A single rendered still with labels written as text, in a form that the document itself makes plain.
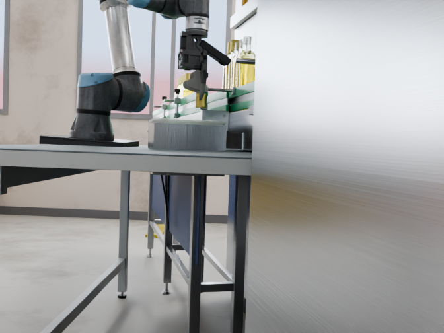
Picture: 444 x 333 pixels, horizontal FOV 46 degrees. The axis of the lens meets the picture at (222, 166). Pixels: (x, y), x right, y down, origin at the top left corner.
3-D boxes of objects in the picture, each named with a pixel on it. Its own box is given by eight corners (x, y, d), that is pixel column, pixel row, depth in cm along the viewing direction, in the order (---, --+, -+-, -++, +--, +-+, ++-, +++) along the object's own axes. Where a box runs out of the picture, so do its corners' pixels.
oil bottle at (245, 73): (254, 113, 180) (257, 50, 179) (238, 112, 178) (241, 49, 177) (250, 113, 185) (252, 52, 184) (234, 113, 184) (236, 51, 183)
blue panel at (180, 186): (244, 265, 193) (248, 148, 191) (197, 265, 189) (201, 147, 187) (178, 208, 347) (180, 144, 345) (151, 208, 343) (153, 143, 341)
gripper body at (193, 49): (177, 71, 168) (178, 33, 167) (203, 73, 170) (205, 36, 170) (182, 68, 161) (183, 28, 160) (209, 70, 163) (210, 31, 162)
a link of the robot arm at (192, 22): (205, 22, 170) (212, 16, 162) (205, 36, 170) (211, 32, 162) (183, 20, 168) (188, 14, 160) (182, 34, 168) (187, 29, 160)
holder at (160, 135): (242, 151, 161) (244, 126, 161) (153, 148, 155) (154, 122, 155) (229, 150, 178) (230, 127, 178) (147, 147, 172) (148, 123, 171)
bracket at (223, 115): (228, 131, 179) (229, 110, 179) (201, 130, 177) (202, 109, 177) (226, 131, 183) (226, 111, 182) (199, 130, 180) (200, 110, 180)
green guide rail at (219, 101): (228, 111, 183) (229, 88, 183) (225, 111, 183) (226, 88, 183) (164, 124, 353) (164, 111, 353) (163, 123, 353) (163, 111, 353)
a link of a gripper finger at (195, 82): (185, 100, 163) (185, 71, 164) (203, 100, 165) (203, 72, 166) (187, 97, 160) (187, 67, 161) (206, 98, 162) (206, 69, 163)
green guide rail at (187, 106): (207, 110, 182) (208, 87, 181) (205, 110, 181) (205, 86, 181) (153, 123, 352) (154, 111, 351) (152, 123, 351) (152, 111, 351)
